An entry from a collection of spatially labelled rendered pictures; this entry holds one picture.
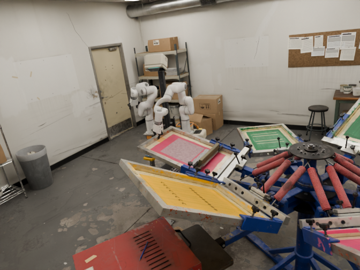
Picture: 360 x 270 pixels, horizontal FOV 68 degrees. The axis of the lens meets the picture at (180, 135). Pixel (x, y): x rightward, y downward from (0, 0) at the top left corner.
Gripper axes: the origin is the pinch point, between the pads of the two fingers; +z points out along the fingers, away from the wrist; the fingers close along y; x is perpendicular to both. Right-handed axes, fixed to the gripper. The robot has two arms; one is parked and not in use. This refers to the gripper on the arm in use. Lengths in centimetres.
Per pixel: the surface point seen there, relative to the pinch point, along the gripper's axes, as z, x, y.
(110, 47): 7, -272, 328
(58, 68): 28, -123, 316
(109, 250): 1, 123, -55
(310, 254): 48, 2, -164
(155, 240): -5, 106, -74
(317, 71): -24, -380, -102
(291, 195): -12, 20, -133
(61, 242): 152, 66, 80
